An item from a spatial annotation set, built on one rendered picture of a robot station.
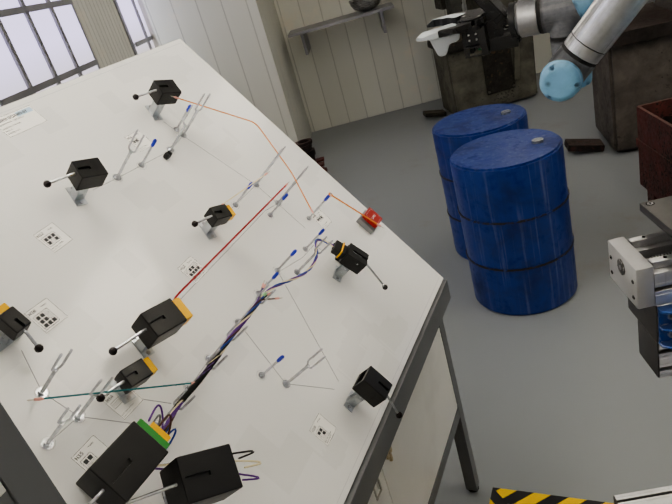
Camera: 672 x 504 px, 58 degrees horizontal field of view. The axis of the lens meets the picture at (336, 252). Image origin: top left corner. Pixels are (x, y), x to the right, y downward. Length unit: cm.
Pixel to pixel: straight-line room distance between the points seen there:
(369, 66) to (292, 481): 637
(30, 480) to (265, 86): 550
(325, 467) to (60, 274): 61
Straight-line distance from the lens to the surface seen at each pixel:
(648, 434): 251
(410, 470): 166
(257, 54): 595
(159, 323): 106
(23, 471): 64
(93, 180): 124
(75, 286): 118
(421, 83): 734
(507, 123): 333
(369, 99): 733
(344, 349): 139
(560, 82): 122
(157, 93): 150
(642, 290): 129
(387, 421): 138
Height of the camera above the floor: 177
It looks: 25 degrees down
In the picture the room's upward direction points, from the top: 17 degrees counter-clockwise
